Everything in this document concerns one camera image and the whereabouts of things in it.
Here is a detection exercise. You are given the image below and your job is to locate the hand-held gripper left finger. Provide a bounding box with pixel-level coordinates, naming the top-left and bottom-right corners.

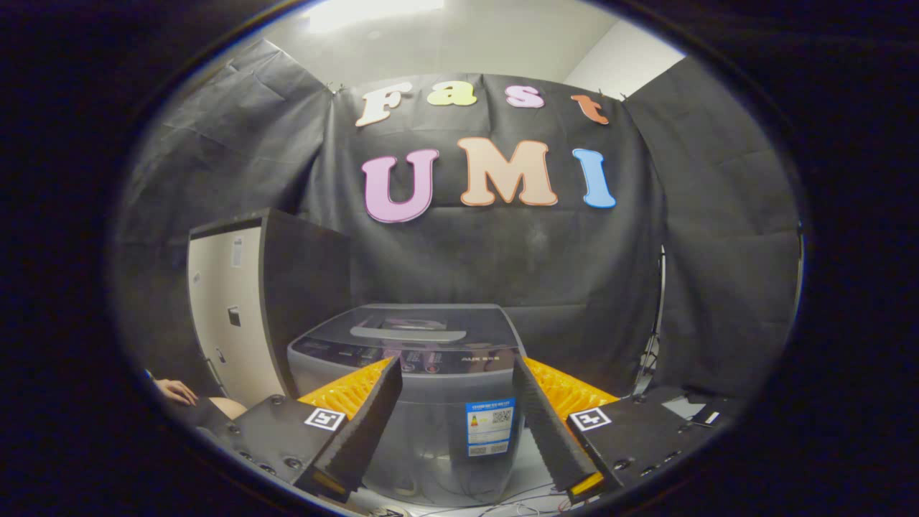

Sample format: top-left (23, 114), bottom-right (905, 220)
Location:
top-left (197, 357), bottom-right (404, 503)

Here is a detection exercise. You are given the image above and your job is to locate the black box on floor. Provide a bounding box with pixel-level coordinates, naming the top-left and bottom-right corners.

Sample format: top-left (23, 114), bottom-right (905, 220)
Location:
top-left (659, 388), bottom-right (742, 429)

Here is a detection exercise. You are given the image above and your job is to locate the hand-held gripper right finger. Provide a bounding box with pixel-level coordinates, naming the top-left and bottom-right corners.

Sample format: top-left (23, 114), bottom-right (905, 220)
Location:
top-left (511, 355), bottom-right (719, 503)

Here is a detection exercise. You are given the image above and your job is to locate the grey washing machine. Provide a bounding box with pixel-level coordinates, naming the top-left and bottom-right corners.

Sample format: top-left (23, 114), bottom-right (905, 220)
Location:
top-left (287, 303), bottom-right (527, 507)

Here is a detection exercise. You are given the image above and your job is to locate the dark washing machine lid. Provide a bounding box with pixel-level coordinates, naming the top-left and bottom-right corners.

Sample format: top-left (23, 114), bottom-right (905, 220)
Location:
top-left (310, 303), bottom-right (519, 354)

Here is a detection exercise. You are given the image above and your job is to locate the person's dark clothing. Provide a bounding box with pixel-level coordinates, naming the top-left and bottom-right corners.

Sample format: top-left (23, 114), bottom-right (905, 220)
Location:
top-left (172, 399), bottom-right (232, 435)

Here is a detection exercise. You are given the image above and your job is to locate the black backdrop cloth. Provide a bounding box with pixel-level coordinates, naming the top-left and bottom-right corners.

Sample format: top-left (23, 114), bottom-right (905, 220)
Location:
top-left (111, 37), bottom-right (803, 403)

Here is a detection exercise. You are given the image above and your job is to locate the black light stand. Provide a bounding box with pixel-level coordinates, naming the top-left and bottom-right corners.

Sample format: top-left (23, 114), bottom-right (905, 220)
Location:
top-left (634, 244), bottom-right (670, 397)

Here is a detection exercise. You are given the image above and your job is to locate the dark cabinet with white door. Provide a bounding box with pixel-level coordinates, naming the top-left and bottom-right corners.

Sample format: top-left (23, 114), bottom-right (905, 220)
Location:
top-left (187, 208), bottom-right (354, 407)

